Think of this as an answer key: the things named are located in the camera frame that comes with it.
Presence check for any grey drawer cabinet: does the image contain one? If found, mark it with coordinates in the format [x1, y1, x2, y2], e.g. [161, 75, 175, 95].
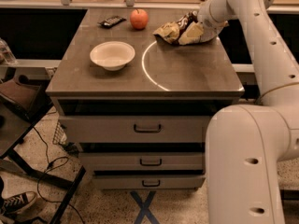
[47, 8, 244, 179]

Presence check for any grey drawer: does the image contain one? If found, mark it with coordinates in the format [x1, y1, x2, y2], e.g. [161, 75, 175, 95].
[79, 152, 205, 171]
[93, 175, 205, 189]
[59, 116, 210, 143]

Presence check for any middle grey drawer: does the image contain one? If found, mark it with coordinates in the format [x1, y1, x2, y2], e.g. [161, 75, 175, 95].
[79, 152, 205, 171]

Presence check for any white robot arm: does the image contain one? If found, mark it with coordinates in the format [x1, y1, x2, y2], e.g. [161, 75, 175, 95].
[198, 0, 299, 224]

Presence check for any white bowl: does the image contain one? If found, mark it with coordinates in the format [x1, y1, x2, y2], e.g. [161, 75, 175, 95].
[90, 41, 135, 71]

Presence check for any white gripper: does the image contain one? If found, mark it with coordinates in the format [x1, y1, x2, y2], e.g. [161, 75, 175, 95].
[157, 0, 229, 45]

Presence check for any brown chip bag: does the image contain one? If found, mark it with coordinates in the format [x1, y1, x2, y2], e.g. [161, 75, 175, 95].
[152, 10, 229, 46]

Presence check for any top grey drawer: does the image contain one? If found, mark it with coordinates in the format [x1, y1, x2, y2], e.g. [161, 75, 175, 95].
[59, 116, 210, 143]

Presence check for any wire mesh basket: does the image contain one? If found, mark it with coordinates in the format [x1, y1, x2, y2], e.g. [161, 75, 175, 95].
[52, 122, 78, 156]

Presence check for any black remote control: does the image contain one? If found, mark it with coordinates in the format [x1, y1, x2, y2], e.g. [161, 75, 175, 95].
[98, 16, 125, 29]

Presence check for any black and white sneaker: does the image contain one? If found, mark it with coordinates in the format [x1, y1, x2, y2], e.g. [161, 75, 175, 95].
[0, 191, 37, 216]

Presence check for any bottom grey drawer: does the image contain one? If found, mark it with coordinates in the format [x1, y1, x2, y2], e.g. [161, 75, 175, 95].
[93, 175, 205, 189]

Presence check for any clear plastic bottle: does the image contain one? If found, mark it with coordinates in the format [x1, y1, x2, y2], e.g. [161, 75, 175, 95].
[0, 38, 17, 65]

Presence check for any black floor cable left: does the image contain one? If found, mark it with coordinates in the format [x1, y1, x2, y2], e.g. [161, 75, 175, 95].
[32, 126, 86, 224]

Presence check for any red apple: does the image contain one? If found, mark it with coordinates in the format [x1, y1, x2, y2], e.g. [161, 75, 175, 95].
[130, 9, 149, 30]

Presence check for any black side table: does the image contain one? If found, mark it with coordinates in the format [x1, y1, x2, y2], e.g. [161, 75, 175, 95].
[0, 75, 87, 224]

